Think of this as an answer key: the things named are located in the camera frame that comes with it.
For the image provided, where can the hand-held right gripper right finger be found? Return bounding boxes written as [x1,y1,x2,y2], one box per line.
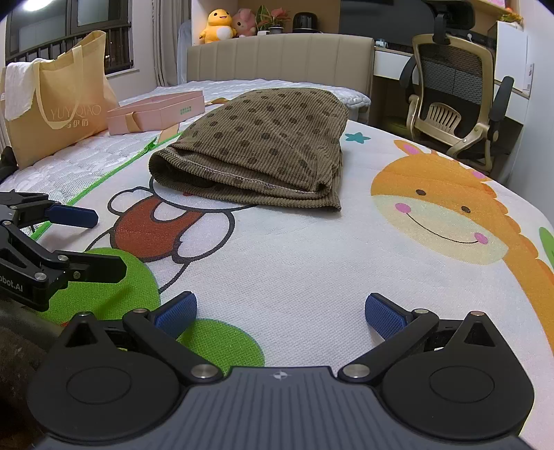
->
[337,293,498,384]

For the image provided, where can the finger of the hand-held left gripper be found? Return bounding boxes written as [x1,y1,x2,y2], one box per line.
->
[0,190,98,230]
[0,225,128,286]

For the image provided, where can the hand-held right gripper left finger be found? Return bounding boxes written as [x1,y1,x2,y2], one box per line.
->
[64,291,222,384]

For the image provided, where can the brown polka dot dress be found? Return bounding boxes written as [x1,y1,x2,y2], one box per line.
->
[148,88,350,213]

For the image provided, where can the cartoon printed bed mat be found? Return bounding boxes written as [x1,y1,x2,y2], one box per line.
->
[26,97,554,433]

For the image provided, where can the beige tote bag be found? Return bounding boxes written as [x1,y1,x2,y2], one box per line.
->
[0,30,121,170]

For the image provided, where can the pink flat box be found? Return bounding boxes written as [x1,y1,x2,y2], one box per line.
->
[107,90,205,136]

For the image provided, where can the white towel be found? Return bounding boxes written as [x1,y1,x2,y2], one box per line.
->
[3,58,48,122]

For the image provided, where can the black window railing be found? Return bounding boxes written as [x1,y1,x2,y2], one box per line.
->
[4,24,133,76]

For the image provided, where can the light curtain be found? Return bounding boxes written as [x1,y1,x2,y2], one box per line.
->
[153,0,192,87]

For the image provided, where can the yellow duck plush toy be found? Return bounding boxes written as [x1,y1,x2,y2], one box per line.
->
[199,9,238,45]

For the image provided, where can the beige mesh office chair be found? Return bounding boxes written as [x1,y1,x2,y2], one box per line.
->
[399,0,516,174]

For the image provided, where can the pink plush toy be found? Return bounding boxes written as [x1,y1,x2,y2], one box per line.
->
[232,9,257,38]

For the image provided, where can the beige padded headboard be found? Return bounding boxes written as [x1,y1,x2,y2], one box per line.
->
[187,34,375,105]

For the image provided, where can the potted plant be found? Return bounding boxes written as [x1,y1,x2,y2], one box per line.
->
[256,5,292,35]

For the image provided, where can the dark monitor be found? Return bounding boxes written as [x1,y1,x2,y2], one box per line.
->
[340,0,438,47]

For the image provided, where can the black round appliance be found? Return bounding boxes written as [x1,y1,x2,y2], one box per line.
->
[293,13,323,34]

